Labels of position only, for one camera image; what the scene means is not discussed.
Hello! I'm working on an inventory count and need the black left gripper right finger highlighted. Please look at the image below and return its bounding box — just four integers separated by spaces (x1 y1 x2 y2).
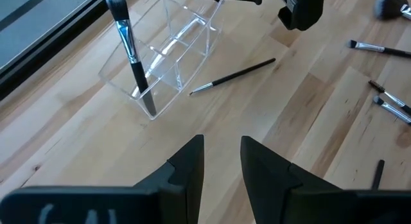
240 135 342 224

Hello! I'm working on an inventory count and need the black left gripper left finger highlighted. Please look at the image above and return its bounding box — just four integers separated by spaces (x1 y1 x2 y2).
133 134 206 224

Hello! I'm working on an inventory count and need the fine-tipped black eyeliner brush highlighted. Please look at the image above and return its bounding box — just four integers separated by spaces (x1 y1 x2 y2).
188 57 277 96

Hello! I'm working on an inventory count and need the long thin black makeup brush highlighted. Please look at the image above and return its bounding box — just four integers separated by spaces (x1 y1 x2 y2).
371 159 385 191

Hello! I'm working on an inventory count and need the fluffy-headed black foundation brush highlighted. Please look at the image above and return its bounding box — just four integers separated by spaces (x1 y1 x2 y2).
105 0 158 117

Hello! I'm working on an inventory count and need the angled black makeup brush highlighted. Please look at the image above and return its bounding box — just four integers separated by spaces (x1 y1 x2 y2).
345 39 411 59

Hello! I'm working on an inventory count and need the black spoolie brow brush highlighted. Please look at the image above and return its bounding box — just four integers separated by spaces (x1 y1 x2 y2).
367 80 411 116

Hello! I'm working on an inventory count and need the large black powder brush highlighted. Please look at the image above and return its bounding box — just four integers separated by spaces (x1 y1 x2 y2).
373 0 411 22

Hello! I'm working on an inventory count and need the clear acrylic brush organizer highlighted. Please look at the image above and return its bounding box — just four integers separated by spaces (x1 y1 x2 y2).
98 0 225 121

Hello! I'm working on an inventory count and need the black aluminium table frame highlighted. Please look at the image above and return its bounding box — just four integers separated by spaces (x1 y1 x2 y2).
0 0 129 101

